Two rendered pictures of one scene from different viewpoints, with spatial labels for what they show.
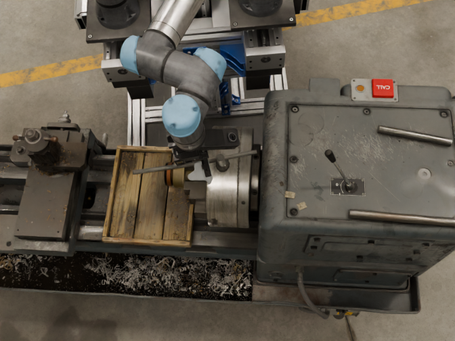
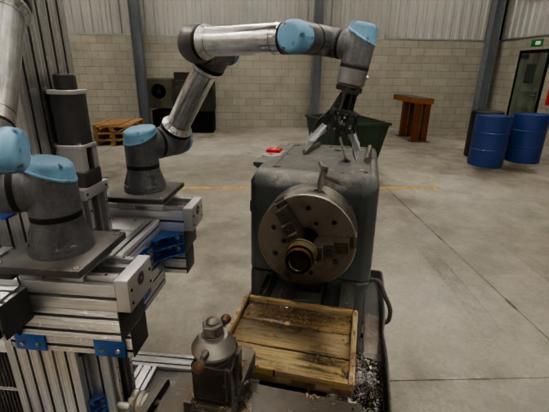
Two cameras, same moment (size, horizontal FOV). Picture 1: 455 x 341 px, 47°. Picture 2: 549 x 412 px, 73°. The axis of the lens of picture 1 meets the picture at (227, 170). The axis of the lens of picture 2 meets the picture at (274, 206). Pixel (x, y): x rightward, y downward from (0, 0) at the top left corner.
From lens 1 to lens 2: 1.65 m
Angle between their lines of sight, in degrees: 70
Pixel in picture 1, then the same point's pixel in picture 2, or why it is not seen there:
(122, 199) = (292, 366)
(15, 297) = not seen: outside the picture
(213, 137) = not seen: hidden behind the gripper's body
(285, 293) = (371, 338)
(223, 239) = (347, 299)
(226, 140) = not seen: hidden behind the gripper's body
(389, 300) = (371, 288)
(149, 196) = (292, 340)
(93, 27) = (63, 264)
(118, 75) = (138, 288)
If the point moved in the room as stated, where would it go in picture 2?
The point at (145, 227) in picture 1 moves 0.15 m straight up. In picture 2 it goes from (333, 347) to (337, 300)
